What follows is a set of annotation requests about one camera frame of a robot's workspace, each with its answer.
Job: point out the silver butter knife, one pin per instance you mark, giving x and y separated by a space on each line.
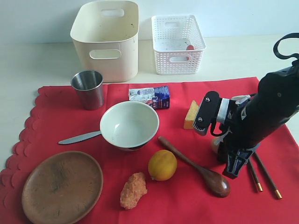
79 138

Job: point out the white ceramic bowl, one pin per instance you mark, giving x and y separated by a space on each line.
129 125

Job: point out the left brown chopstick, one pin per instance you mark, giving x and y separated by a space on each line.
255 177

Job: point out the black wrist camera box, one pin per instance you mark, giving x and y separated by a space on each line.
207 113

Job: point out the yellow lemon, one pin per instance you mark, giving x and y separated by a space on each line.
162 165

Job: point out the blue white milk carton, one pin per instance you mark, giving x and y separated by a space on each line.
155 97

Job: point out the brown chopstick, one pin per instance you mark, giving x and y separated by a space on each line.
255 177
268 177

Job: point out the red scalloped cloth mat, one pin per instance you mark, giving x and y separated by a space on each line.
183 199

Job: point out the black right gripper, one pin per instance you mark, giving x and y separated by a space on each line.
235 146

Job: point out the brown wooden plate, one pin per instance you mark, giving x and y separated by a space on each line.
62 189

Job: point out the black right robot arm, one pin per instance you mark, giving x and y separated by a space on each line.
276 101

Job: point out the stainless steel cup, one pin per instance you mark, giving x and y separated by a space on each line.
88 87

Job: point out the yellow cheese wedge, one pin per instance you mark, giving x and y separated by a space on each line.
191 114

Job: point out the cream plastic tub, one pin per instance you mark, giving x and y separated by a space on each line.
105 36

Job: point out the red sausage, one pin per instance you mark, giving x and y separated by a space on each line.
190 47

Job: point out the brown egg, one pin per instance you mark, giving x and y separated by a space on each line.
215 144

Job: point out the white perforated plastic basket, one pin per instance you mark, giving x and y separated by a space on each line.
171 35

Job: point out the orange fried chicken piece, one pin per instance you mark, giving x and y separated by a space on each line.
133 190

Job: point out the dark wooden spoon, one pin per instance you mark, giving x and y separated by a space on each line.
215 182

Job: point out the right brown chopstick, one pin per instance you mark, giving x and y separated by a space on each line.
268 177

